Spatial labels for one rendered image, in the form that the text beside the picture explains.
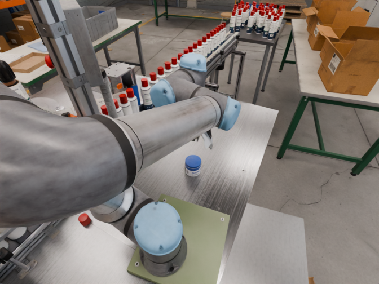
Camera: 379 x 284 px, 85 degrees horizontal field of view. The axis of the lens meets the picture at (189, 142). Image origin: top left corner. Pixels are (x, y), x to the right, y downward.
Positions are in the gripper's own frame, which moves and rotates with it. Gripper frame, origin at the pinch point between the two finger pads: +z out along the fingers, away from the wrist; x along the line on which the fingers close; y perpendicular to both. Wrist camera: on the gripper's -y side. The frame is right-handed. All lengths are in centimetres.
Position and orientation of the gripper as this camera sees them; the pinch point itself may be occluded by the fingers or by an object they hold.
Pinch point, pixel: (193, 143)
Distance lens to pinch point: 82.5
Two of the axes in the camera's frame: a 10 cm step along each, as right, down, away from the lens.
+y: -3.1, 6.6, -6.9
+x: 9.5, 2.1, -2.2
